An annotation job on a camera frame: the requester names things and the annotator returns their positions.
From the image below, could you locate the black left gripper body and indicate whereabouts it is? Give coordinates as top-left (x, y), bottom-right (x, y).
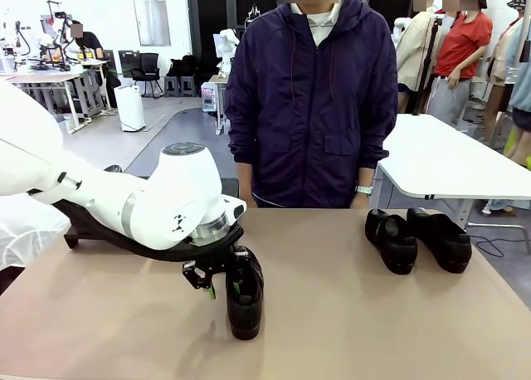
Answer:
top-left (194, 248), bottom-right (252, 275)

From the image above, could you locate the person's right forearm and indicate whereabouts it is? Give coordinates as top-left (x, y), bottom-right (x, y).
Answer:
top-left (237, 163), bottom-right (255, 190)

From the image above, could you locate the small wooden side table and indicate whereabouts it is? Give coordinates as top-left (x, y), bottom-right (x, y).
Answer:
top-left (207, 75), bottom-right (229, 137)

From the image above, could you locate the lit computer case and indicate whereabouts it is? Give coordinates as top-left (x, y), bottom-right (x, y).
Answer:
top-left (201, 82), bottom-right (227, 113)

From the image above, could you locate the person in purple jacket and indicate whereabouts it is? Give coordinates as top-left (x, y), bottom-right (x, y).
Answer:
top-left (225, 0), bottom-right (400, 209)

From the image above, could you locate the white plastic sheet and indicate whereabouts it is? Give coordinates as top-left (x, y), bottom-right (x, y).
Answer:
top-left (0, 207), bottom-right (70, 270)

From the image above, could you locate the white air purifier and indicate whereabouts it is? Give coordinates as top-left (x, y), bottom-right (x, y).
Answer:
top-left (114, 85), bottom-right (147, 133)

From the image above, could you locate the black bag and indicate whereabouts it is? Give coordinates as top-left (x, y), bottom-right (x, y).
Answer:
top-left (167, 54), bottom-right (201, 79)

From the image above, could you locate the black office chair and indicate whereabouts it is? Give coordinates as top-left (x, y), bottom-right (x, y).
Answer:
top-left (131, 52), bottom-right (164, 100)

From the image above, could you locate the white table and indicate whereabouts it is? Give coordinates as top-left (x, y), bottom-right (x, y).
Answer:
top-left (368, 113), bottom-right (531, 249)

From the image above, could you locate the grey framed workbench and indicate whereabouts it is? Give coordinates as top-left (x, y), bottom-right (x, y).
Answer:
top-left (0, 58), bottom-right (110, 133)

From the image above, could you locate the seated person in black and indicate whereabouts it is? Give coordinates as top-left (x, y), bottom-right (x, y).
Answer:
top-left (67, 21), bottom-right (122, 108)

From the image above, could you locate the mannequin in beige coat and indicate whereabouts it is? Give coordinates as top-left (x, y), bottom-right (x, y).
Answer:
top-left (393, 0), bottom-right (441, 115)

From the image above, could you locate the figure in red shirt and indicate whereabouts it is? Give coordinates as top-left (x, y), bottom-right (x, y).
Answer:
top-left (429, 0), bottom-right (494, 128)

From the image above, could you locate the mannequin in cream top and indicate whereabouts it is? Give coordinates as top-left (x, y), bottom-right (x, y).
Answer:
top-left (483, 10), bottom-right (524, 149)

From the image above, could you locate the black floor cable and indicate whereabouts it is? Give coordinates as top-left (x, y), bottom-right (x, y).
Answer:
top-left (474, 236), bottom-right (505, 260)

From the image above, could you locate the grey wall panel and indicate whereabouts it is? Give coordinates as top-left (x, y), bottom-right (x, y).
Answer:
top-left (133, 0), bottom-right (172, 47)

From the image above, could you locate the background robot with black cables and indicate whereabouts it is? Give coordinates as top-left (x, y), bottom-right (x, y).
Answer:
top-left (0, 19), bottom-right (32, 72)
top-left (39, 0), bottom-right (76, 72)

